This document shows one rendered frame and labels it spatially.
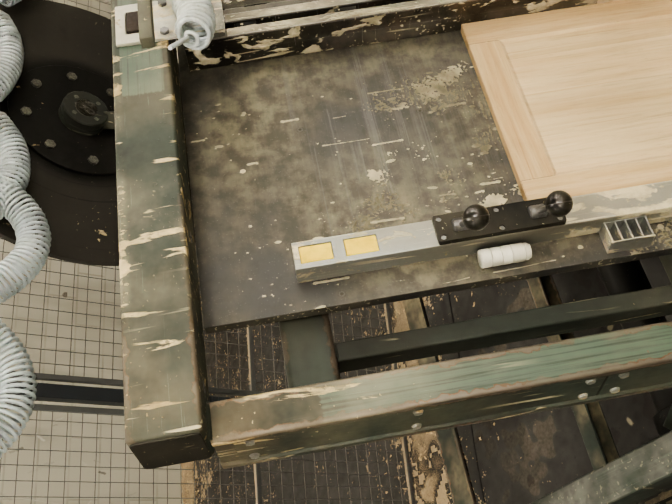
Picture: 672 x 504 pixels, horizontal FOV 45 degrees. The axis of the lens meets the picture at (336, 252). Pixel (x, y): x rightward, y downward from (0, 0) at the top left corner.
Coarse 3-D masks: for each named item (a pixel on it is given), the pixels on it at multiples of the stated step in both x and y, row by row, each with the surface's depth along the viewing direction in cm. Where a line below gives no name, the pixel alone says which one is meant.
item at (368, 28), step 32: (160, 0) 146; (320, 0) 151; (352, 0) 151; (384, 0) 151; (416, 0) 150; (448, 0) 150; (480, 0) 150; (512, 0) 151; (544, 0) 153; (576, 0) 154; (160, 32) 142; (224, 32) 146; (256, 32) 147; (288, 32) 148; (320, 32) 150; (352, 32) 151; (384, 32) 152; (416, 32) 154; (192, 64) 151; (224, 64) 152
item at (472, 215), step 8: (472, 208) 114; (480, 208) 113; (464, 216) 114; (472, 216) 113; (480, 216) 113; (488, 216) 114; (456, 224) 124; (464, 224) 115; (472, 224) 113; (480, 224) 113
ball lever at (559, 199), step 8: (552, 192) 115; (560, 192) 114; (552, 200) 114; (560, 200) 114; (568, 200) 114; (528, 208) 126; (536, 208) 125; (544, 208) 121; (552, 208) 114; (560, 208) 114; (568, 208) 114; (536, 216) 125; (544, 216) 125; (560, 216) 115
